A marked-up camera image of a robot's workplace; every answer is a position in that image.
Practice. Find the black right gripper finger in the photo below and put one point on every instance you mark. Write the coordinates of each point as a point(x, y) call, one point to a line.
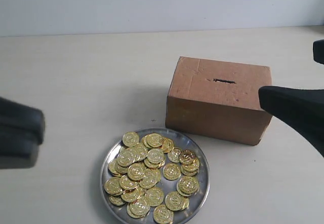
point(301, 109)

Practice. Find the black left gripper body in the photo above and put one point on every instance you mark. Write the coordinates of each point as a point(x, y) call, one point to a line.
point(22, 133)

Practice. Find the brown cardboard slotted box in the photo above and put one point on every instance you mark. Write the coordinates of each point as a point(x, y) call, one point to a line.
point(218, 99)

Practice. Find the gold coin far left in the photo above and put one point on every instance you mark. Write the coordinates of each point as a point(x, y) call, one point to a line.
point(112, 186)

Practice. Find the gold coin left upper stack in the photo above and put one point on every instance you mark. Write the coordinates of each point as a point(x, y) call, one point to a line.
point(125, 158)

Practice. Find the gold coin stack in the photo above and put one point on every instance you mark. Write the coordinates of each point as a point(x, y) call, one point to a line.
point(187, 157)
point(125, 158)
point(154, 140)

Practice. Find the gold coin at plate top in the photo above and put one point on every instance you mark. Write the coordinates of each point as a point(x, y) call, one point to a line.
point(130, 139)

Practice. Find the gold coin middle of plate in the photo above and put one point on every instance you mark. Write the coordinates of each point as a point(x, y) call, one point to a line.
point(136, 171)

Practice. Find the gold coin right stack top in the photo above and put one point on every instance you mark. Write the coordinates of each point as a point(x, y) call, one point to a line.
point(187, 157)

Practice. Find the round steel plate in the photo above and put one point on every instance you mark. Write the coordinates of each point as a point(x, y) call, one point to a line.
point(196, 201)

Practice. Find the gold coin upper centre stack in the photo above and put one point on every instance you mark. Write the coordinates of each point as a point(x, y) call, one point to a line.
point(154, 140)

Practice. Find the gold coin centre pile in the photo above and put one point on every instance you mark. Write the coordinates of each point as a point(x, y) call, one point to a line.
point(155, 156)

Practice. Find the gold coin right of centre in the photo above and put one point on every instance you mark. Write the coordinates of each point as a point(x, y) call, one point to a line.
point(173, 155)

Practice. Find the gold coin lower left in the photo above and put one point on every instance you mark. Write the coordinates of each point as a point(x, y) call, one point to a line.
point(140, 207)

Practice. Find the gold coin middle right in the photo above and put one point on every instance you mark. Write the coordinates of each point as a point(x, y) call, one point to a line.
point(171, 171)

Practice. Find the gold coin bottom centre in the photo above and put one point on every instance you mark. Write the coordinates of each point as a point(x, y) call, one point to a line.
point(155, 195)

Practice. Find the gold coin lower right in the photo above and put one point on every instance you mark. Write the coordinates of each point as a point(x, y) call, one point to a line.
point(174, 201)

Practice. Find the gold coin bottom edge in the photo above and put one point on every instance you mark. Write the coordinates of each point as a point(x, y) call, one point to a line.
point(163, 215)

